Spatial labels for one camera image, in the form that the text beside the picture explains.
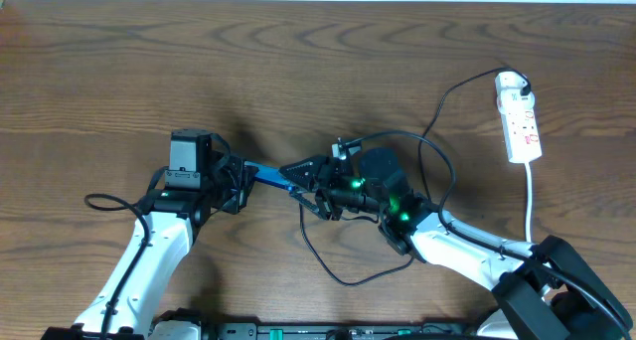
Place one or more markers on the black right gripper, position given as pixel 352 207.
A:
pixel 327 185

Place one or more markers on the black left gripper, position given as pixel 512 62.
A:
pixel 238 182

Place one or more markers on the blue Samsung Galaxy smartphone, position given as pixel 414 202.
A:
pixel 270 176

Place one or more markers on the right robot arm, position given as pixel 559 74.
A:
pixel 545 290

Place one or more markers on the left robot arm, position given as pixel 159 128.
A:
pixel 168 218

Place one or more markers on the white USB charger plug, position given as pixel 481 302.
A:
pixel 512 80

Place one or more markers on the white power strip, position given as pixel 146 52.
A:
pixel 519 124

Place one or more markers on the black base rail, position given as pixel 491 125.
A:
pixel 249 331

